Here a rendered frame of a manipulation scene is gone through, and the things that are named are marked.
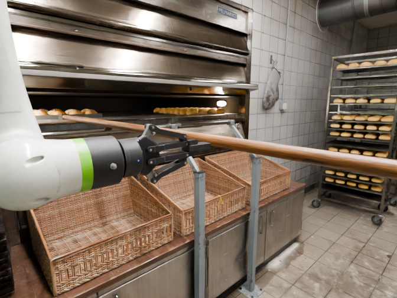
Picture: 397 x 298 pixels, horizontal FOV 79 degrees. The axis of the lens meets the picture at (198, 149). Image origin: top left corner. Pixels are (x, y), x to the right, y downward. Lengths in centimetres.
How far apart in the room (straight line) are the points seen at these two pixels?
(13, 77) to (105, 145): 19
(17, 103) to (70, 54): 100
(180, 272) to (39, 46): 133
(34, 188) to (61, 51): 115
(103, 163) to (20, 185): 11
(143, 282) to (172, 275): 17
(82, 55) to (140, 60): 35
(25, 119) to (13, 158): 14
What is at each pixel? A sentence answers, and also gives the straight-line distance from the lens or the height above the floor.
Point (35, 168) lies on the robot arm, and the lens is 40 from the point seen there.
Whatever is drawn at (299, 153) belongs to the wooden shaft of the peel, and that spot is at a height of 119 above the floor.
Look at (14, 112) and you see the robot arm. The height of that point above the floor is 127.
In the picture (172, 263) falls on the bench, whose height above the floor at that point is 50.
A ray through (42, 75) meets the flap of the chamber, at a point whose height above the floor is 140.
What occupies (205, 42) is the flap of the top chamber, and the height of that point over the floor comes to 172.
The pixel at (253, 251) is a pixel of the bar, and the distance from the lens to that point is 177.
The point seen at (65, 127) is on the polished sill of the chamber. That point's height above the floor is 116.
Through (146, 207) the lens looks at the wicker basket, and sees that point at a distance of 148.
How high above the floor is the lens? 128
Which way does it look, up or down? 11 degrees down
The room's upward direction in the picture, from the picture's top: straight up
